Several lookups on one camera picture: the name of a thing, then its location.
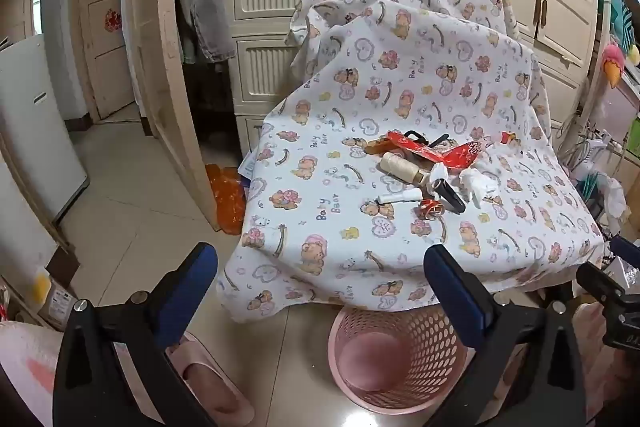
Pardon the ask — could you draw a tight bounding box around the small white tube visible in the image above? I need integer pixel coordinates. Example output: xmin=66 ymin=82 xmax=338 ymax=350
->
xmin=377 ymin=189 xmax=421 ymax=206

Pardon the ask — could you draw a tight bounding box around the bear printed white cloth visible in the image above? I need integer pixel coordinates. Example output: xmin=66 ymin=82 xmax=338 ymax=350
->
xmin=216 ymin=0 xmax=606 ymax=325

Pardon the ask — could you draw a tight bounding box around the white plastic bag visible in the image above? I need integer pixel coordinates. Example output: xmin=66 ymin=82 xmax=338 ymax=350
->
xmin=595 ymin=174 xmax=628 ymax=219

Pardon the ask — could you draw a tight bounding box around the pink plastic basket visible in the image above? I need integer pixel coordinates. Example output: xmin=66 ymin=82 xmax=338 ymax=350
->
xmin=328 ymin=304 xmax=473 ymax=415

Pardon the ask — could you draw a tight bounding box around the panelled door with red decorations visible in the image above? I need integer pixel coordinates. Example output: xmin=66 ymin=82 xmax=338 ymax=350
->
xmin=79 ymin=0 xmax=147 ymax=122

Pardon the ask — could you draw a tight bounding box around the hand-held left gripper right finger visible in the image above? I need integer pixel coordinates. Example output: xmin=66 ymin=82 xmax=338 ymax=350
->
xmin=423 ymin=244 xmax=588 ymax=427

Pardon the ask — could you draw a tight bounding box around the white refrigerator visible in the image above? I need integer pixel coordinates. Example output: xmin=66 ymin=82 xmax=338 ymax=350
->
xmin=0 ymin=34 xmax=91 ymax=223

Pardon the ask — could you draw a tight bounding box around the cream thread spool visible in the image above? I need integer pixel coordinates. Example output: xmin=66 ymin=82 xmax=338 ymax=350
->
xmin=380 ymin=152 xmax=431 ymax=188

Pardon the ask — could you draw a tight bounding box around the black cylinder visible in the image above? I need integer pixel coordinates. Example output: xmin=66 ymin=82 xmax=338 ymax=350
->
xmin=430 ymin=179 xmax=467 ymax=214

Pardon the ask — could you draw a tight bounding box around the large red printed wrapper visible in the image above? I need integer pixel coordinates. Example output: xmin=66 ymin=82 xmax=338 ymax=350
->
xmin=387 ymin=131 xmax=451 ymax=164

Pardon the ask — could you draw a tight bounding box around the cream wooden door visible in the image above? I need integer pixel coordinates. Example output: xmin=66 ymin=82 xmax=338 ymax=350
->
xmin=120 ymin=0 xmax=223 ymax=232

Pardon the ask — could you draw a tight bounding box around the white tissue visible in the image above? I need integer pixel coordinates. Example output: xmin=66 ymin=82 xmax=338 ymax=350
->
xmin=459 ymin=169 xmax=501 ymax=208

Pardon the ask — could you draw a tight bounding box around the cardboard box with label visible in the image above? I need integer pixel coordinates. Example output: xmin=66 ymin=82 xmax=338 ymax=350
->
xmin=32 ymin=267 xmax=81 ymax=333

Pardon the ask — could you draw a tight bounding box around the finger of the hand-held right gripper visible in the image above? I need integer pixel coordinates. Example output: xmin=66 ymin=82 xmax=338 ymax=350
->
xmin=609 ymin=236 xmax=640 ymax=265
xmin=576 ymin=262 xmax=640 ymax=308

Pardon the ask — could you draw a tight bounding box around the pink yellow plush toy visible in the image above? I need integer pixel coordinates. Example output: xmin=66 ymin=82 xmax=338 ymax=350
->
xmin=601 ymin=43 xmax=640 ymax=88

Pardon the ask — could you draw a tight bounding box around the amber brown bottle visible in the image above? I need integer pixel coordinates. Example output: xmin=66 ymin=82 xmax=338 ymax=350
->
xmin=363 ymin=137 xmax=401 ymax=156

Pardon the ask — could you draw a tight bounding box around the pink slipper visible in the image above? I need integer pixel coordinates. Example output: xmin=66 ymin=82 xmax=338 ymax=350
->
xmin=167 ymin=332 xmax=256 ymax=425

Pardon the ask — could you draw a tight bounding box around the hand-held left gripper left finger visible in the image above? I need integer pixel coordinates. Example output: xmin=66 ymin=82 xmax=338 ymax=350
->
xmin=52 ymin=243 xmax=219 ymax=427

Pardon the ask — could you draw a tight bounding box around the red foil wrapper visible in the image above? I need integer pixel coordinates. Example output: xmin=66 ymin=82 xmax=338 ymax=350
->
xmin=440 ymin=141 xmax=488 ymax=170

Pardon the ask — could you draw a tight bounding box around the person's left pajama leg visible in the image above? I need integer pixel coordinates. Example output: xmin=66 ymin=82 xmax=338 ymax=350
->
xmin=0 ymin=322 xmax=166 ymax=427

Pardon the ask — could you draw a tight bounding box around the orange plastic bag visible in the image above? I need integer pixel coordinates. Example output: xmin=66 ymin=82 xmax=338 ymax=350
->
xmin=206 ymin=163 xmax=247 ymax=235

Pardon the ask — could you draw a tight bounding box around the green box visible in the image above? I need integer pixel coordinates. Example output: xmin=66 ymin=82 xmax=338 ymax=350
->
xmin=625 ymin=117 xmax=640 ymax=158

